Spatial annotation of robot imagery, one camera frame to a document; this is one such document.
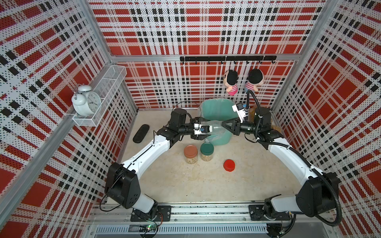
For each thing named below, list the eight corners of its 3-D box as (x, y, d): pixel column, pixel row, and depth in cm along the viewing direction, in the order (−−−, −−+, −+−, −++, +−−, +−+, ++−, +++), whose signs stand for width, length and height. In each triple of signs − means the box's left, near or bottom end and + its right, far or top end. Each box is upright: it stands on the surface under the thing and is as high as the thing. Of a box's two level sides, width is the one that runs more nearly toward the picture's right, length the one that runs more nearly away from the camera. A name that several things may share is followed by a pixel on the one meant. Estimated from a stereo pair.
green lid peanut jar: (199, 159, 95) (198, 151, 87) (203, 149, 100) (203, 140, 91) (210, 162, 93) (210, 154, 85) (213, 152, 98) (214, 144, 90)
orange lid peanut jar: (184, 164, 93) (183, 156, 84) (185, 153, 98) (184, 144, 89) (197, 164, 93) (197, 155, 84) (197, 153, 98) (197, 144, 89)
